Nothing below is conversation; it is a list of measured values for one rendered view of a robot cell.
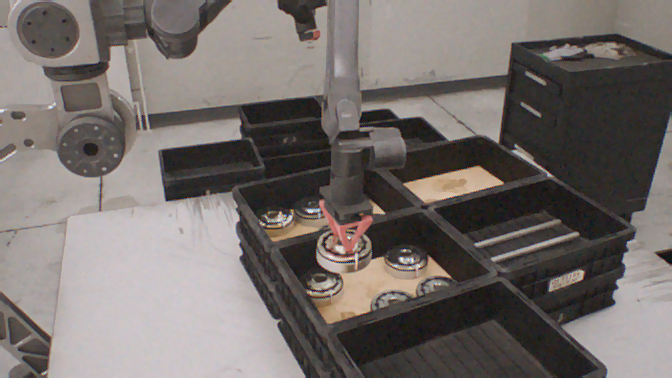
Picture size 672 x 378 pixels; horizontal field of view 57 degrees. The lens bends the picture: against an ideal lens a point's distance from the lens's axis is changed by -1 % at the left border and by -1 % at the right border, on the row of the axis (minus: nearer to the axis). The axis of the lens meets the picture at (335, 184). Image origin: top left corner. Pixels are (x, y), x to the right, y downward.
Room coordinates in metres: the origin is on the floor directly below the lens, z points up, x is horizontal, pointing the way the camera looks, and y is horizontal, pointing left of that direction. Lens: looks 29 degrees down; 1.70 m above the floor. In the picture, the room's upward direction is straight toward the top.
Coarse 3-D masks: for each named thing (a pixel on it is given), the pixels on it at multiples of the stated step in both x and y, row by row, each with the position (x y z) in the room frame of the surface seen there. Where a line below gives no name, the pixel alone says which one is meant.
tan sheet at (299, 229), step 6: (372, 204) 1.49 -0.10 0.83; (378, 210) 1.45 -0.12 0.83; (294, 216) 1.42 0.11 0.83; (294, 222) 1.39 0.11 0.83; (294, 228) 1.36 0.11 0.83; (300, 228) 1.36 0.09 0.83; (306, 228) 1.36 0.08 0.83; (312, 228) 1.36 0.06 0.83; (318, 228) 1.37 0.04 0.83; (288, 234) 1.34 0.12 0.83; (294, 234) 1.34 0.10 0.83; (300, 234) 1.34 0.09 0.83; (276, 240) 1.31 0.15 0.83
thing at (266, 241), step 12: (324, 168) 1.51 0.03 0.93; (264, 180) 1.44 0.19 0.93; (276, 180) 1.45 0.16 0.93; (384, 180) 1.45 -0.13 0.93; (240, 204) 1.32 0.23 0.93; (252, 216) 1.26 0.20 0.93; (384, 216) 1.26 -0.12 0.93; (252, 228) 1.24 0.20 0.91; (264, 240) 1.16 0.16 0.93; (288, 240) 1.16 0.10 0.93
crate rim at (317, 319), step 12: (396, 216) 1.26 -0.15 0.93; (408, 216) 1.27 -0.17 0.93; (432, 216) 1.26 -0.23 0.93; (348, 228) 1.21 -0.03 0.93; (444, 228) 1.21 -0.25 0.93; (300, 240) 1.16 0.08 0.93; (312, 240) 1.16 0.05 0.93; (456, 240) 1.16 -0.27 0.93; (276, 252) 1.11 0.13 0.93; (468, 252) 1.11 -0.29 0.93; (276, 264) 1.09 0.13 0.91; (480, 264) 1.07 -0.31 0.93; (288, 276) 1.03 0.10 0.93; (480, 276) 1.02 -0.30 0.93; (492, 276) 1.02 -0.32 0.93; (300, 288) 0.99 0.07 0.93; (444, 288) 0.99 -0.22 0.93; (456, 288) 0.99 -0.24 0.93; (300, 300) 0.97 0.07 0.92; (408, 300) 0.95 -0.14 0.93; (420, 300) 0.95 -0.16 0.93; (312, 312) 0.91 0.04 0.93; (372, 312) 0.92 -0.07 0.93; (384, 312) 0.92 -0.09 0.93; (324, 324) 0.88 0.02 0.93; (336, 324) 0.88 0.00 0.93; (324, 336) 0.87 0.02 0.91
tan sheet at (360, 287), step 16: (352, 272) 1.17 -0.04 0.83; (368, 272) 1.17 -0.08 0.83; (384, 272) 1.17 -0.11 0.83; (432, 272) 1.17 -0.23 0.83; (352, 288) 1.11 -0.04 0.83; (368, 288) 1.11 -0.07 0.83; (384, 288) 1.11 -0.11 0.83; (400, 288) 1.11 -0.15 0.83; (416, 288) 1.11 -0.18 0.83; (336, 304) 1.06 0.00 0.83; (352, 304) 1.06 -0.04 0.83; (368, 304) 1.06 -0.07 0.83; (336, 320) 1.01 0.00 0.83
